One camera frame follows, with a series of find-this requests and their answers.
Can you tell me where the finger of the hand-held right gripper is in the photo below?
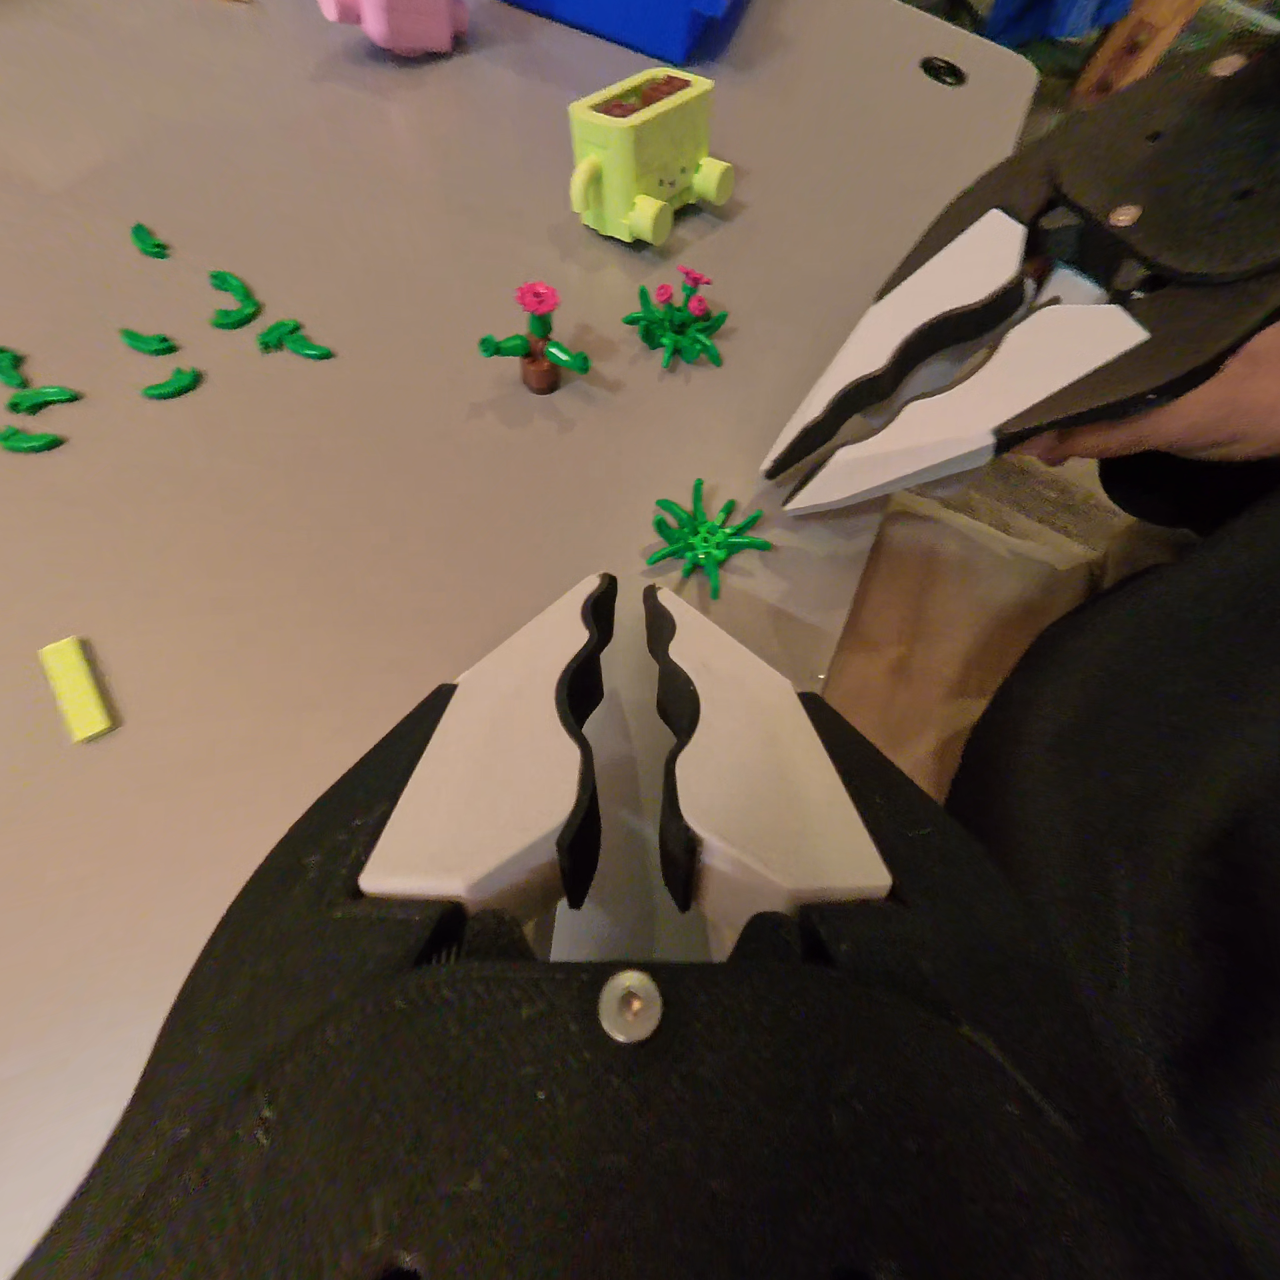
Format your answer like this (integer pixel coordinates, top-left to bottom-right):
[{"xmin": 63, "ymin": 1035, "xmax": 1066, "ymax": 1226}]
[
  {"xmin": 761, "ymin": 208, "xmax": 1034, "ymax": 483},
  {"xmin": 784, "ymin": 304, "xmax": 1153, "ymax": 517}
]

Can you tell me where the group of loose green leaves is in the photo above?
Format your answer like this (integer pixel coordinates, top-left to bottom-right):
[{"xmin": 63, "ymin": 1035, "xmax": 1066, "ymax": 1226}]
[{"xmin": 0, "ymin": 223, "xmax": 337, "ymax": 456}]

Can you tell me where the blue plastic bin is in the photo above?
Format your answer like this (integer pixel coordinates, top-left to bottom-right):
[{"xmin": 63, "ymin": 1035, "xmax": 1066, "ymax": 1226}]
[
  {"xmin": 985, "ymin": 0, "xmax": 1137, "ymax": 49},
  {"xmin": 500, "ymin": 0, "xmax": 752, "ymax": 64}
]

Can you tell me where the green spiky plant base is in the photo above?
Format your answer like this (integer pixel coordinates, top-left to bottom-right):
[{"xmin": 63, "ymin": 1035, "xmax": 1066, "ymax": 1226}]
[{"xmin": 645, "ymin": 479, "xmax": 776, "ymax": 602}]

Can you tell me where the green bush with pink flowers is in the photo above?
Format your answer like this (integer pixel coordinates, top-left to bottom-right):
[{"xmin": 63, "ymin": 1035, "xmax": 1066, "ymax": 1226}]
[{"xmin": 622, "ymin": 266, "xmax": 731, "ymax": 372}]

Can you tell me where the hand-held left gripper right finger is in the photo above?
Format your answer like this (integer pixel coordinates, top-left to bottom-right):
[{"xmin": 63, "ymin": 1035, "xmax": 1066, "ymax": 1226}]
[{"xmin": 642, "ymin": 586, "xmax": 894, "ymax": 962}]

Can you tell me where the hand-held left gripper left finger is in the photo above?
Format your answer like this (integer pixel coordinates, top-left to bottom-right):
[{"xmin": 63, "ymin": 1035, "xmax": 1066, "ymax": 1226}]
[{"xmin": 359, "ymin": 572, "xmax": 619, "ymax": 956}]

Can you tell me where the pink flower on brown stem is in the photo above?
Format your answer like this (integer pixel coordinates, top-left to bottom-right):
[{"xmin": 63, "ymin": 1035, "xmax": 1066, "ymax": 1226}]
[{"xmin": 479, "ymin": 281, "xmax": 592, "ymax": 397}]

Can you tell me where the lime green brick pot figure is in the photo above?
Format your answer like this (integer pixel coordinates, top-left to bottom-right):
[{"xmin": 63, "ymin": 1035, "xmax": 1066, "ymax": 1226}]
[{"xmin": 568, "ymin": 69, "xmax": 737, "ymax": 246}]

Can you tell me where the pink brick pot figure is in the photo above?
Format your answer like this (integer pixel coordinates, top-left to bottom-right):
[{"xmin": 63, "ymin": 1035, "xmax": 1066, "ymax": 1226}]
[{"xmin": 319, "ymin": 0, "xmax": 472, "ymax": 58}]

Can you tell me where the lime green flat tile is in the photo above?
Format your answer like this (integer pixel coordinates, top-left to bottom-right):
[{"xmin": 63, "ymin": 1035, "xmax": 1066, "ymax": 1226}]
[{"xmin": 39, "ymin": 634, "xmax": 113, "ymax": 744}]

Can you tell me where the person's right hand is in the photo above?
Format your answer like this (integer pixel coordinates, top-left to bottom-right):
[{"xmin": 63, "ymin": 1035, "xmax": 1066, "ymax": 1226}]
[{"xmin": 1023, "ymin": 322, "xmax": 1280, "ymax": 468}]

